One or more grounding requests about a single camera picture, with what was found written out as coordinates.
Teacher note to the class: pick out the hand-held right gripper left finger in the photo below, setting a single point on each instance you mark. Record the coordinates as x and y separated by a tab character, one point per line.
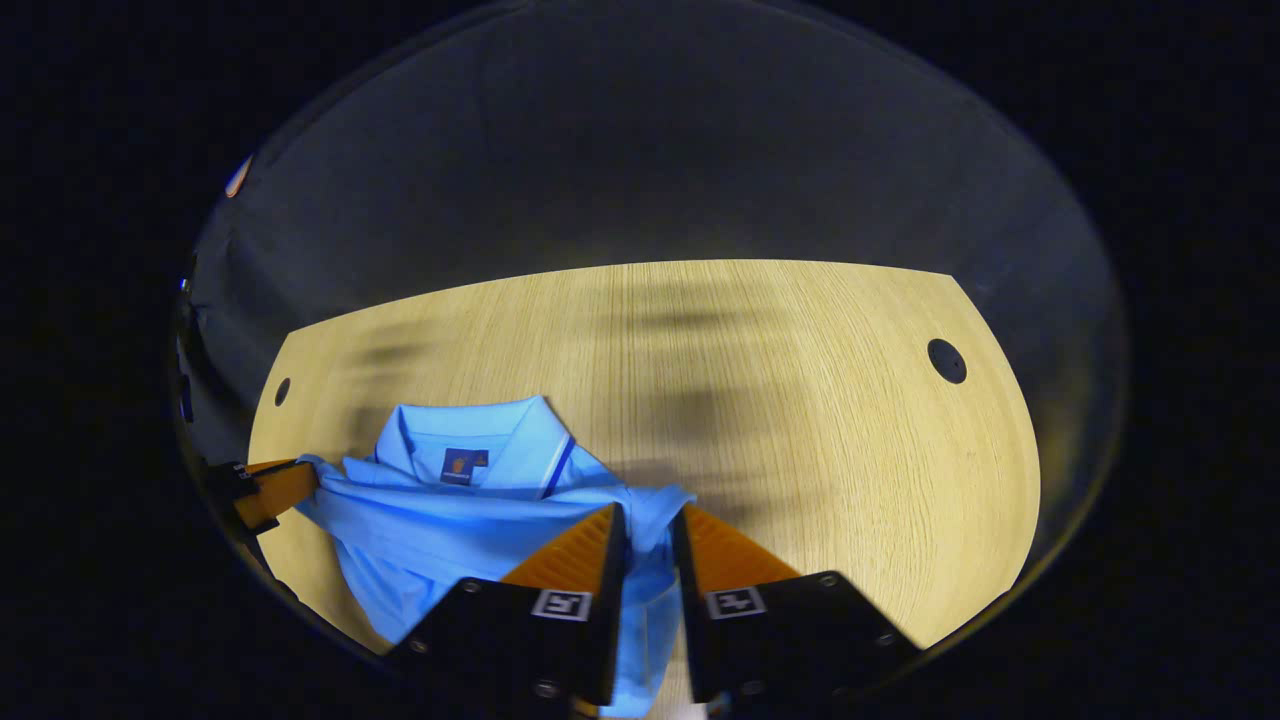
580	640

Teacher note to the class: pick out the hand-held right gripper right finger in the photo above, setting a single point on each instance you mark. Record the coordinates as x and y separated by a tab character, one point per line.
770	640

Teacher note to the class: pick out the light blue T-shirt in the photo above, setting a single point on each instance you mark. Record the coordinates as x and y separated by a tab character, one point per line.
430	530

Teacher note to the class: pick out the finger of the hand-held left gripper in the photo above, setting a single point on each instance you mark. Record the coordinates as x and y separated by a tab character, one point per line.
280	492

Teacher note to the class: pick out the black table grommet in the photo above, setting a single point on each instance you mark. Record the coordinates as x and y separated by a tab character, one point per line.
282	391
946	360

